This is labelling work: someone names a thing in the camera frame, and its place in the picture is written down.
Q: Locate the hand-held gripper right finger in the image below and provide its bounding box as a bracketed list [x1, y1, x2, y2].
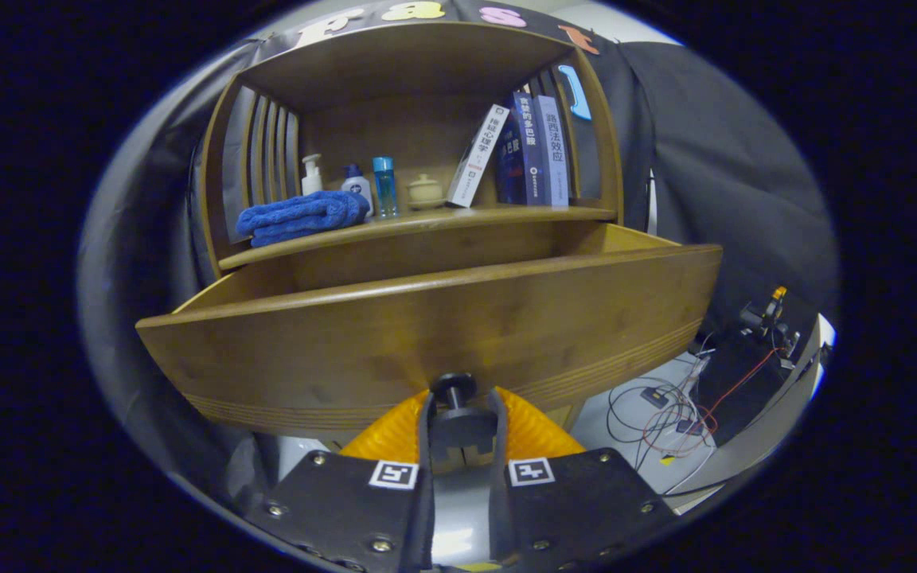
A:
[489, 387, 678, 570]

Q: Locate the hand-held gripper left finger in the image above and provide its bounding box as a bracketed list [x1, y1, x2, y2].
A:
[248, 388, 435, 572]

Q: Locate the wooden drawer with black knob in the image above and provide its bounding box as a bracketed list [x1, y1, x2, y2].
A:
[136, 223, 724, 470]

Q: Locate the wooden countertop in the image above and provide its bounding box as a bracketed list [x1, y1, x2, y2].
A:
[218, 203, 618, 271]

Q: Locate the wooden cabinet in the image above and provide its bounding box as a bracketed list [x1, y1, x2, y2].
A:
[192, 20, 626, 450]

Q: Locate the beige lidded teacup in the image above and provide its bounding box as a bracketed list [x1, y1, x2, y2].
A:
[407, 173, 446, 210]

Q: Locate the blue towel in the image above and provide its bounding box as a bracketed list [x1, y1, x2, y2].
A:
[236, 191, 370, 248]

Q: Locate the clear blue bottle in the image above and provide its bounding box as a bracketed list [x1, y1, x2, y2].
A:
[372, 156, 399, 219]

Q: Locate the white bottle with blue cap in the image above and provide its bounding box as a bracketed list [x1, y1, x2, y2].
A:
[341, 164, 374, 217]

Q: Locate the white book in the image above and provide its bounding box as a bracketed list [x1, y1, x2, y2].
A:
[446, 103, 511, 209]

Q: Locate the dark blue book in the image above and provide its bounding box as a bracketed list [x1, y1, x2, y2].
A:
[494, 92, 551, 208]

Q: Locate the pale lavender book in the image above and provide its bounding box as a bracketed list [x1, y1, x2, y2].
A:
[536, 95, 571, 209]

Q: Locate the black cable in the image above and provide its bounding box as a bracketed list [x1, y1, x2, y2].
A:
[606, 382, 698, 446]

